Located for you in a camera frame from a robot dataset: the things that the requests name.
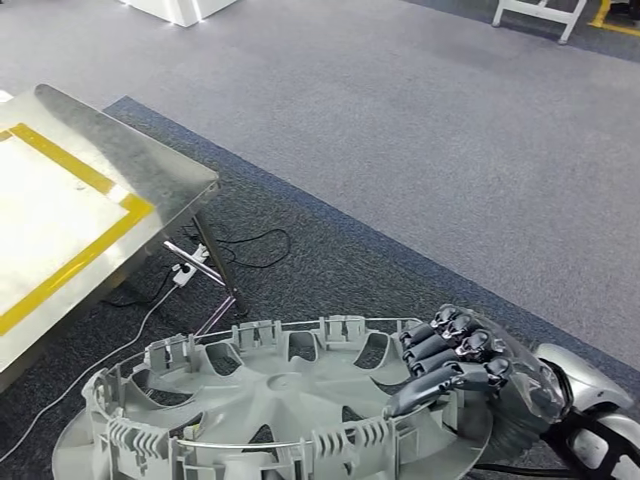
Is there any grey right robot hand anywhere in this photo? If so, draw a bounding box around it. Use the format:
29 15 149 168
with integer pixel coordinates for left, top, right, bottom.
383 303 568 465

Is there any grey plastic wheel hubcap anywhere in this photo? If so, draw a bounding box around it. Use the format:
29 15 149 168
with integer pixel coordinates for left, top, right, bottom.
51 315 494 480

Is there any steel top workbench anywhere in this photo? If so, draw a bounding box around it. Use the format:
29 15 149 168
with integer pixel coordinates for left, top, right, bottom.
0 83 250 395

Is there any white power strip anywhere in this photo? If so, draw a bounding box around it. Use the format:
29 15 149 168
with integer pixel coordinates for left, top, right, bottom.
172 243 210 288

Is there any white lit display plinth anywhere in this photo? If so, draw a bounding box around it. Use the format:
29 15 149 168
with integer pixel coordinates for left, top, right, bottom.
118 0 238 29

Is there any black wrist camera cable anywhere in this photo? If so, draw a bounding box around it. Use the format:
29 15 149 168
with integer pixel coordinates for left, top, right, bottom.
472 462 576 480

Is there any black floor cable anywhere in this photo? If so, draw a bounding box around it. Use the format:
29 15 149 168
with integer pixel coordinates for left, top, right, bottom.
180 225 292 270

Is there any white frame bench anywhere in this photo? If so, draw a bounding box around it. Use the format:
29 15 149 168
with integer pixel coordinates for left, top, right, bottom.
491 0 589 46

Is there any white power strip cable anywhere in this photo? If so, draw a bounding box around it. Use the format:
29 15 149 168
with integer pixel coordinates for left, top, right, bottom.
0 284 178 465

